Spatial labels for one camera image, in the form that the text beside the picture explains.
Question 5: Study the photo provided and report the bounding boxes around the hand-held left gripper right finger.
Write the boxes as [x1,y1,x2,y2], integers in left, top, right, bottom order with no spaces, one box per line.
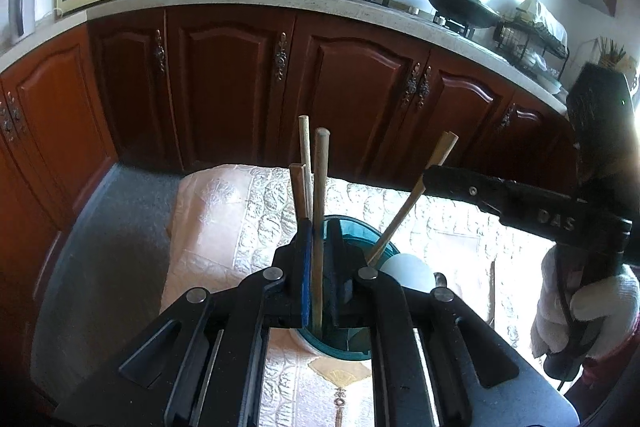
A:
[325,219,522,427]

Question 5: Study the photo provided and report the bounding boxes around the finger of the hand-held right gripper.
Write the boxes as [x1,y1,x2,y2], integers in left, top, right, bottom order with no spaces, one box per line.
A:
[421,164,593,240]

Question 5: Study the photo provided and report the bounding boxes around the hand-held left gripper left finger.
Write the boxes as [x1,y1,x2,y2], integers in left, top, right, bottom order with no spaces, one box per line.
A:
[119,217,317,427]

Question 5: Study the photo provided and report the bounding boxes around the white teal-rimmed utensil holder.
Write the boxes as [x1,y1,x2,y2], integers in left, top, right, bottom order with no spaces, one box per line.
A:
[299,214,402,364]

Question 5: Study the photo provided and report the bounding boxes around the white ceramic spoon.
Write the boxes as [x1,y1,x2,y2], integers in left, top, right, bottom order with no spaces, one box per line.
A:
[380,254,437,294]

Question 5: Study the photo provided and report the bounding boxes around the person's right forearm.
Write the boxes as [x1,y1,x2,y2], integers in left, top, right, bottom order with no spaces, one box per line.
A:
[572,332,640,427]

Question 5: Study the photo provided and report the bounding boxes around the person's right hand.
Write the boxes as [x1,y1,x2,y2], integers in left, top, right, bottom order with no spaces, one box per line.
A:
[530,247,640,360]

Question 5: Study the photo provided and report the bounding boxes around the chopstick holder with chopsticks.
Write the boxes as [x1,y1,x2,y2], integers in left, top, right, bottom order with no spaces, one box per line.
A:
[594,35,629,72]

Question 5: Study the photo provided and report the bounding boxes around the white quilted tablecloth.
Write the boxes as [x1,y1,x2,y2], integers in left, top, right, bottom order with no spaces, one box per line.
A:
[159,164,553,427]

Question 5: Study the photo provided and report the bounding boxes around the white cloth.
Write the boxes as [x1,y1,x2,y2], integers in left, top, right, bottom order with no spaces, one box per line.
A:
[514,0,569,45]

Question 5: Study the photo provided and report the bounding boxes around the black wok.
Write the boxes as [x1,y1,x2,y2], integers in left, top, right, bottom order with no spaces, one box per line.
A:
[416,0,502,30]

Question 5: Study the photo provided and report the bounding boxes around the brown wooden base cabinets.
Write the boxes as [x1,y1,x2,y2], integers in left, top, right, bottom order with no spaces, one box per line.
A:
[0,4,582,410]

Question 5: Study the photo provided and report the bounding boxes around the grey white countertop appliance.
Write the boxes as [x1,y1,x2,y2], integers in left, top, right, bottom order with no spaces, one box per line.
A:
[7,0,37,40]

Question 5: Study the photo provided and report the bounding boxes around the black wire dish rack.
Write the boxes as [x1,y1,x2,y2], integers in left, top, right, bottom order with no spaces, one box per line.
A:
[492,19,571,80]

